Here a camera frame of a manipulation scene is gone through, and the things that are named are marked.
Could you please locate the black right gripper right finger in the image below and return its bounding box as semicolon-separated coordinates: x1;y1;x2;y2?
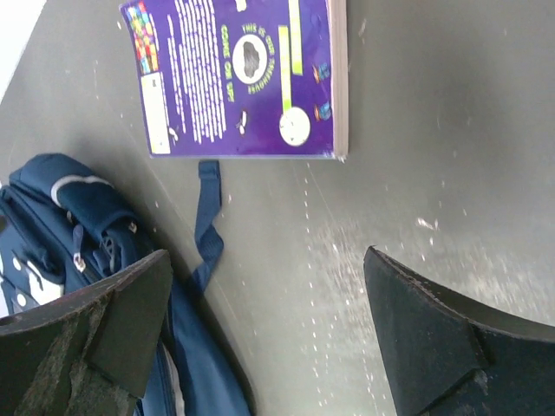
363;247;554;415

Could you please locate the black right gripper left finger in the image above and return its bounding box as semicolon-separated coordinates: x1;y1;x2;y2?
1;250;173;415

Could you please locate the navy blue student backpack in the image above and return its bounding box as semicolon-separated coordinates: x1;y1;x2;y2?
1;153;252;415

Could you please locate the purple treehouse paperback book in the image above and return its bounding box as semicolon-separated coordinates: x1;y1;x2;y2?
120;0;349;159

